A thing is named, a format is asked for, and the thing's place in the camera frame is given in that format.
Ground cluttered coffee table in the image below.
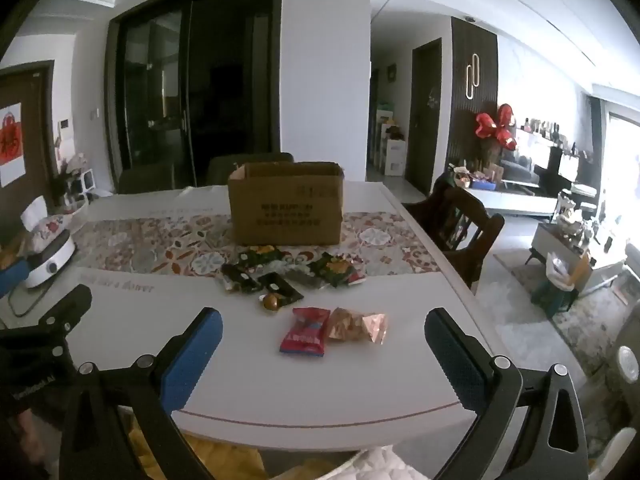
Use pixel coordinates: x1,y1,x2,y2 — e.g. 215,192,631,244
525,220,626,306

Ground green stool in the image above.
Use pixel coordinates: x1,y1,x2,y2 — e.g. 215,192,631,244
531,280,576,318

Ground black and brown snack packet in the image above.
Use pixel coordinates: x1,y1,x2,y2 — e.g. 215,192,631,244
220,262,263,295

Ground looped wall lamp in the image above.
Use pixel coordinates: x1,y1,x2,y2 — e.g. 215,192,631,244
464,52,482,101

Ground dark upholstered chair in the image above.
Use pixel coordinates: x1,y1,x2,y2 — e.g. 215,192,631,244
117,162,176,195
206,152,295,187

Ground yellow clothing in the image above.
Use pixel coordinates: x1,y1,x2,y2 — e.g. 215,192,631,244
127,422,271,480

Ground grey sofa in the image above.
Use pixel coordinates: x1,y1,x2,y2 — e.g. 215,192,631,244
500,152,546,186

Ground brown cardboard box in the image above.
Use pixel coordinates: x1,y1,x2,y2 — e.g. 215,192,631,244
227,161,346,247

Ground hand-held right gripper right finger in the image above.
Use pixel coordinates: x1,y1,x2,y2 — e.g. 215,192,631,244
424,307,591,480

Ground dark wooden chair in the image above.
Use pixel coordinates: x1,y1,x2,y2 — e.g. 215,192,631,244
402,172,506,296

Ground white quilted cloth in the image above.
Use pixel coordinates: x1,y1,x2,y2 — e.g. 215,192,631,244
325,442,481,480

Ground white storage shelf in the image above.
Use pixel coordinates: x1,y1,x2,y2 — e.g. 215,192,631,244
57,152,96,211

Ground red and blue snack packet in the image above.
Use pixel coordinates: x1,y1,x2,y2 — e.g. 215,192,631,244
278,307,332,357

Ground floral cloth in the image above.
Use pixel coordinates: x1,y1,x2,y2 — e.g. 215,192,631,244
30,214,76,253

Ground white round electric appliance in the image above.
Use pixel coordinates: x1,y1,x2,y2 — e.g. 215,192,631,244
20,196,78,290

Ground dark grey snack packet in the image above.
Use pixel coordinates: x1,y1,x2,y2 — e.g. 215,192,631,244
285,266,321,291

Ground green snack packet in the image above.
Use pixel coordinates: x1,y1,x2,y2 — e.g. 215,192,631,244
237,244,282,268
306,252,358,288

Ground grey appliance cable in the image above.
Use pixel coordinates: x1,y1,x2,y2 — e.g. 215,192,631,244
7,282,61,318

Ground white low bench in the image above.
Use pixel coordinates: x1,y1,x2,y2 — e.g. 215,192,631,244
470,185,561,218

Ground red and white door poster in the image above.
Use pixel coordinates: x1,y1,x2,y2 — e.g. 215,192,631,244
0,102,23,188

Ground pink clear snack packet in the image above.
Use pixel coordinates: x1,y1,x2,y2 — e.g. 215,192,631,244
327,306,389,346

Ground brown entry door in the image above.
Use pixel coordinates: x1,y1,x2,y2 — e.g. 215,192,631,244
0,60,61,221

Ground dark interior door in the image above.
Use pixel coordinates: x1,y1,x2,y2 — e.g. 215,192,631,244
405,39,443,196

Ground black sliding glass door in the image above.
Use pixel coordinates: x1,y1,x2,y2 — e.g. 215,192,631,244
109,0,283,188

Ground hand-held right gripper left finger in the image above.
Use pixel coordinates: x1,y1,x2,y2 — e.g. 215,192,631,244
60,306,224,480

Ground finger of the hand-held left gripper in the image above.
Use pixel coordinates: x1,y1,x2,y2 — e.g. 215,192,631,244
0,256,30,298
0,284,94,345

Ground floral patterned table runner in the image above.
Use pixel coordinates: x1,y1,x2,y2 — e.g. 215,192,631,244
70,210,442,277

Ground white hallway boxes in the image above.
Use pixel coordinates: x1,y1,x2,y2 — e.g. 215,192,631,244
375,105,407,177

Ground red flower balloon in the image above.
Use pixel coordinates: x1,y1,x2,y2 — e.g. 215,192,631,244
474,102,518,151

